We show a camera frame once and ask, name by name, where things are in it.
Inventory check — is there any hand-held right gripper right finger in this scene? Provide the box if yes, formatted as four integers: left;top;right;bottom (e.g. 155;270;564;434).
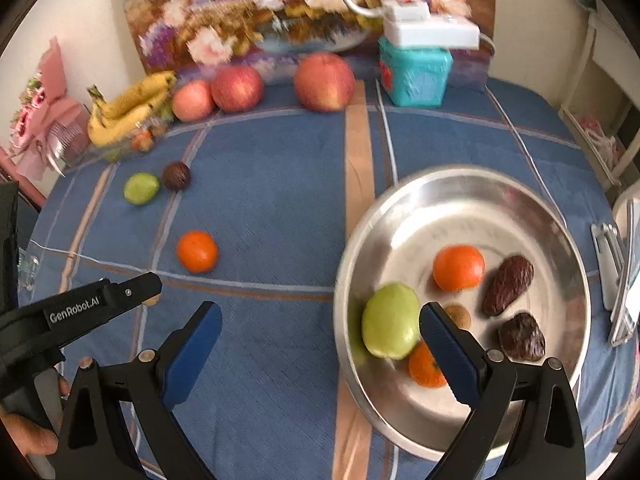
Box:
418;301;587;480

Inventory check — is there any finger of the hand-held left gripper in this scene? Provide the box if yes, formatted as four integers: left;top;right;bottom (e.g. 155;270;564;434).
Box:
102;271;164;313

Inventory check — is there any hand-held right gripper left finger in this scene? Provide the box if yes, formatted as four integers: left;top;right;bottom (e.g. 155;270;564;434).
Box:
54;301;224;480

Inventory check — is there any small tangerine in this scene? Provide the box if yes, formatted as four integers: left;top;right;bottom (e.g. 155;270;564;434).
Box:
408;340;448;389

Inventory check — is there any large green jujube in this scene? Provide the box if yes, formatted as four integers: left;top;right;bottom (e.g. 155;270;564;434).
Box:
361;282;422;360

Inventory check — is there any dark wrinkled date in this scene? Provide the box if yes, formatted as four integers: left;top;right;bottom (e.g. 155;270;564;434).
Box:
498;312;547;362

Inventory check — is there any large orange tangerine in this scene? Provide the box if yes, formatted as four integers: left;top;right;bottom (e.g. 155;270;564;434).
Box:
432;244;486;293

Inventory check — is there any smooth red date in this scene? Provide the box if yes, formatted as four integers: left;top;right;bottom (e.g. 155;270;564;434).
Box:
482;255;535;317

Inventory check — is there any large steel plate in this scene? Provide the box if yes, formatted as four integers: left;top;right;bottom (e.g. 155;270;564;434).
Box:
333;167;592;461

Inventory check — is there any person's left hand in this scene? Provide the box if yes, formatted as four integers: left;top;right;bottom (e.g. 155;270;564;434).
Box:
0;376;72;458

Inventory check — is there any medium tangerine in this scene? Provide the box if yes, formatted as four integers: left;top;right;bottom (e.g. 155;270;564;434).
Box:
176;230;219;274

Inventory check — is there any small green jujube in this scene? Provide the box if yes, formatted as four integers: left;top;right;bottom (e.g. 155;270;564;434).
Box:
123;172;161;206

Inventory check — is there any dark round passion fruit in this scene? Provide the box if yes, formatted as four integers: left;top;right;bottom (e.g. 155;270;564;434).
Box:
161;161;191;192

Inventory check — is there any clear plastic fruit container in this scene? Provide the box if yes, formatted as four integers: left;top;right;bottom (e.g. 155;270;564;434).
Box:
92;110;173;163

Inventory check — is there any blue plaid tablecloth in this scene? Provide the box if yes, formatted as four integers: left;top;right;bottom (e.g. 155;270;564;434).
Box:
17;67;618;480

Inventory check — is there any banana bunch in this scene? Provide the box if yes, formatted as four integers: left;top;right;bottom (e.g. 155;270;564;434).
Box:
86;71;178;148

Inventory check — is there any pale peach-coloured apple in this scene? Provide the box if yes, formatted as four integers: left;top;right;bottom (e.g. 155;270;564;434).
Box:
171;79;217;123

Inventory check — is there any pink flower bouquet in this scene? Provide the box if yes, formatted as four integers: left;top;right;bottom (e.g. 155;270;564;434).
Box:
7;37;93;178

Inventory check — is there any teal plastic box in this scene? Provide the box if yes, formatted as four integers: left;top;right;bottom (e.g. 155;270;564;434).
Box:
377;36;454;108

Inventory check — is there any large red apple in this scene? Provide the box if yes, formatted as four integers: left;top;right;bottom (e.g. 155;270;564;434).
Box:
293;52;356;112

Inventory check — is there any flower painting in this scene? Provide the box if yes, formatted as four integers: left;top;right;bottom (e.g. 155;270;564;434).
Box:
114;0;496;92

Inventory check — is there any white wooden rack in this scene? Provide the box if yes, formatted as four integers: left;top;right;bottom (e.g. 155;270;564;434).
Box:
557;10;640;193

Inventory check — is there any white power strip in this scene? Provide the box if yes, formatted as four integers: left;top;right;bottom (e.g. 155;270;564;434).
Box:
382;15;498;56

